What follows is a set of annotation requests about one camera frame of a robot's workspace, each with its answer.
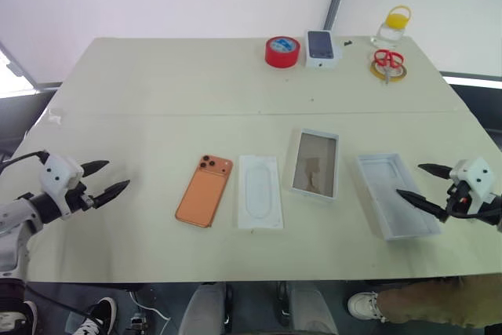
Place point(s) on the clear jar yellow lid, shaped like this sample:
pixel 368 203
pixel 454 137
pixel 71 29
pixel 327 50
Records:
pixel 396 21

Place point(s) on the black white sneaker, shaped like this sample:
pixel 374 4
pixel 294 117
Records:
pixel 21 319
pixel 100 313

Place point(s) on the yellow tape roll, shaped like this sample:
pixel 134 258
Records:
pixel 374 69

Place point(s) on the clear tape scrap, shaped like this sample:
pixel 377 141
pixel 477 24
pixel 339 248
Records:
pixel 55 116

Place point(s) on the orange smartphone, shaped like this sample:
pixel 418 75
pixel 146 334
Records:
pixel 202 194

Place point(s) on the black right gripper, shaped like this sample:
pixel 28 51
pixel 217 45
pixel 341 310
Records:
pixel 457 194

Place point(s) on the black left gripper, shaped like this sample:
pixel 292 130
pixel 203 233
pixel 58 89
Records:
pixel 80 197

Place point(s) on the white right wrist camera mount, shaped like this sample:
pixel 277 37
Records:
pixel 476 172

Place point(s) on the white paper insert tray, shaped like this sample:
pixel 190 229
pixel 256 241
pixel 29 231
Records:
pixel 260 194

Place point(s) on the white box lid with screen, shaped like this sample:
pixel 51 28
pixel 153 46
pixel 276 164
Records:
pixel 315 166

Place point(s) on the red tape roll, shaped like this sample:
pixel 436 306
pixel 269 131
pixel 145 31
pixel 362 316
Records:
pixel 274 58

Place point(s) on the white box base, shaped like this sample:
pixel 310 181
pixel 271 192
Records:
pixel 400 201

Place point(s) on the white box blue phone print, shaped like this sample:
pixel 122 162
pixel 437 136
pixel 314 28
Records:
pixel 319 46

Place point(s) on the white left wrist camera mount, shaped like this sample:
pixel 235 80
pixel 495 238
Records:
pixel 59 172

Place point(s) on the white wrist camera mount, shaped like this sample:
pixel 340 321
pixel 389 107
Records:
pixel 476 172
pixel 59 172

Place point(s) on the khaki trouser leg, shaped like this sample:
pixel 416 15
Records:
pixel 439 301

